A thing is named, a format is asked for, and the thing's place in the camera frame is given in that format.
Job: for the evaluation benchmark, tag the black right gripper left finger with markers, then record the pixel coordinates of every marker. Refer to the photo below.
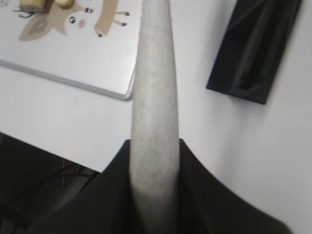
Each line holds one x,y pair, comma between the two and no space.
105,206

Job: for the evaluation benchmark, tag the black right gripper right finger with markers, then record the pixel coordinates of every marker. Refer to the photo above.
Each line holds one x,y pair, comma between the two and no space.
206,206

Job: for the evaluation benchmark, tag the white handled kitchen knife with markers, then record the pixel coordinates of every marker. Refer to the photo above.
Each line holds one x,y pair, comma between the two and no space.
154,154

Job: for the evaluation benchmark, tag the cut banana piece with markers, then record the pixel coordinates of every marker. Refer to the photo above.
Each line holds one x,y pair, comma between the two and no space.
65,4

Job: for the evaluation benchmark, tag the yellow banana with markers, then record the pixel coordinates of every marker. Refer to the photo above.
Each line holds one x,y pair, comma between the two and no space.
31,6

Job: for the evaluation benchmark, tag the white deer cutting board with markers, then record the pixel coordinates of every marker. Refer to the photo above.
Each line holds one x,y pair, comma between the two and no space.
92,45

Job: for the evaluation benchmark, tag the black knife stand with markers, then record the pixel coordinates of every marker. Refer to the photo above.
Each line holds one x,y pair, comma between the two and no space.
252,48

